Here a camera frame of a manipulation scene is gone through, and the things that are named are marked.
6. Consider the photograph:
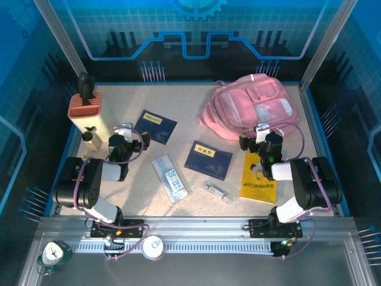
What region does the dark blue notebook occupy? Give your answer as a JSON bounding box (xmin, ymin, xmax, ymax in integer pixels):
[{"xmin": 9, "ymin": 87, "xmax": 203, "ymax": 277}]
[
  {"xmin": 133, "ymin": 109, "xmax": 178, "ymax": 146},
  {"xmin": 184, "ymin": 140, "xmax": 233, "ymax": 182}
]

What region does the pink student backpack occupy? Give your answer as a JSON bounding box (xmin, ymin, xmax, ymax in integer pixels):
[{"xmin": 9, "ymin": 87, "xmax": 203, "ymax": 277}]
[{"xmin": 195, "ymin": 74, "xmax": 300, "ymax": 141}]

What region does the yellow picture book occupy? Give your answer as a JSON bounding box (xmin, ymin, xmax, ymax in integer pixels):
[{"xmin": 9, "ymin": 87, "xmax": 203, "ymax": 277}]
[{"xmin": 239, "ymin": 152, "xmax": 277, "ymax": 205}]

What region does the clear pen pack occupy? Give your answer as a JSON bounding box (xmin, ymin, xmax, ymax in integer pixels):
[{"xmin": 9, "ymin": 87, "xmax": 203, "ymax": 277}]
[{"xmin": 151, "ymin": 154, "xmax": 191, "ymax": 204}]

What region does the small clear plastic packet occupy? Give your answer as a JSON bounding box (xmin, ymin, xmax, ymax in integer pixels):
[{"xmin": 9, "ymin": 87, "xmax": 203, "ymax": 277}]
[{"xmin": 204, "ymin": 180, "xmax": 239, "ymax": 204}]

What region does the small bottle with black cap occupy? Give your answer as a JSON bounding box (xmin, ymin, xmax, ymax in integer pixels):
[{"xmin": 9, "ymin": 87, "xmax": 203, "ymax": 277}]
[{"xmin": 82, "ymin": 126, "xmax": 104, "ymax": 152}]

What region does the cream knife block orange top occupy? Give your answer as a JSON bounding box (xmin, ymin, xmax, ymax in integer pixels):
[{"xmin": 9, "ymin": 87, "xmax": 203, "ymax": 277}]
[{"xmin": 67, "ymin": 91, "xmax": 115, "ymax": 143}]

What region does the aluminium front beam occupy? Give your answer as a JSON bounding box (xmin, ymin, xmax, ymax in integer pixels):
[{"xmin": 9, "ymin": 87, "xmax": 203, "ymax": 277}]
[{"xmin": 38, "ymin": 216, "xmax": 357, "ymax": 242}]

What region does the silver tin can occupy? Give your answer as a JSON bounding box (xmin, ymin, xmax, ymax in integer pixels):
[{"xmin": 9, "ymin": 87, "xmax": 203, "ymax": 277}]
[{"xmin": 141, "ymin": 235, "xmax": 164, "ymax": 262}]

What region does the green alarm clock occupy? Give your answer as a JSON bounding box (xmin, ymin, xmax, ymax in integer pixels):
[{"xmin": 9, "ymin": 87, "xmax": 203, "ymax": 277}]
[{"xmin": 37, "ymin": 240, "xmax": 73, "ymax": 276}]

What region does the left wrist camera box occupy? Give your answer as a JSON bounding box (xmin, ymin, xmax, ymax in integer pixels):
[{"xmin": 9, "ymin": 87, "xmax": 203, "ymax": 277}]
[{"xmin": 120, "ymin": 122, "xmax": 134, "ymax": 144}]

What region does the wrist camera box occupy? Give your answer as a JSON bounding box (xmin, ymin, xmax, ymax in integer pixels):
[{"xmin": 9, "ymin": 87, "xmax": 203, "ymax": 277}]
[
  {"xmin": 120, "ymin": 122, "xmax": 134, "ymax": 144},
  {"xmin": 255, "ymin": 122, "xmax": 271, "ymax": 144}
]

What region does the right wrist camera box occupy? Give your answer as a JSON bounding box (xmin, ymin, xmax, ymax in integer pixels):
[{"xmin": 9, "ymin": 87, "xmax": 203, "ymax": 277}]
[{"xmin": 255, "ymin": 122, "xmax": 271, "ymax": 144}]

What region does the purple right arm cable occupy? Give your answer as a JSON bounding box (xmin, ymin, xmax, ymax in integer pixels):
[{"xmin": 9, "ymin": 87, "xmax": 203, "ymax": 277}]
[{"xmin": 264, "ymin": 122, "xmax": 334, "ymax": 260}]

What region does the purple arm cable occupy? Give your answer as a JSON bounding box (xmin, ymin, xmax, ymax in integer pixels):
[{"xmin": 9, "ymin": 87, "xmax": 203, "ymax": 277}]
[
  {"xmin": 72, "ymin": 125, "xmax": 151, "ymax": 262},
  {"xmin": 264, "ymin": 122, "xmax": 334, "ymax": 260}
]

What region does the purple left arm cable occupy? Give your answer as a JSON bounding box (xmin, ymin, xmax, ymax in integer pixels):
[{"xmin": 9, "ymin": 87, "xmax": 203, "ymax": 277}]
[{"xmin": 72, "ymin": 125, "xmax": 151, "ymax": 262}]

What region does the black knife handle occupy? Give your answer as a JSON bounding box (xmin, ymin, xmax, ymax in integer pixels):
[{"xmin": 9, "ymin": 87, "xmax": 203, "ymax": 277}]
[
  {"xmin": 82, "ymin": 83, "xmax": 93, "ymax": 107},
  {"xmin": 78, "ymin": 72, "xmax": 96, "ymax": 90}
]

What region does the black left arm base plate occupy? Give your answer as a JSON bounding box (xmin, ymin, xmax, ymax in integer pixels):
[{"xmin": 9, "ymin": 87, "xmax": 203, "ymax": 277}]
[{"xmin": 90, "ymin": 219, "xmax": 146, "ymax": 239}]

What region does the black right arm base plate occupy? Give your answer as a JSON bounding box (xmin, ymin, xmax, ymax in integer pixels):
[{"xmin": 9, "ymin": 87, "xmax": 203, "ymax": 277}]
[{"xmin": 248, "ymin": 218, "xmax": 304, "ymax": 239}]

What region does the white slotted cable duct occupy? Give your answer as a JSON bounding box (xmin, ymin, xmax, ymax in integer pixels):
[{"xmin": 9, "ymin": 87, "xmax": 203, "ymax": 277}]
[{"xmin": 67, "ymin": 240, "xmax": 274, "ymax": 254}]

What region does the aluminium frame post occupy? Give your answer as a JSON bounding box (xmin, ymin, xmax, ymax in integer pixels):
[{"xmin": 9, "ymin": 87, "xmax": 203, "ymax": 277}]
[
  {"xmin": 299, "ymin": 0, "xmax": 358, "ymax": 92},
  {"xmin": 33, "ymin": 0, "xmax": 83, "ymax": 83}
]

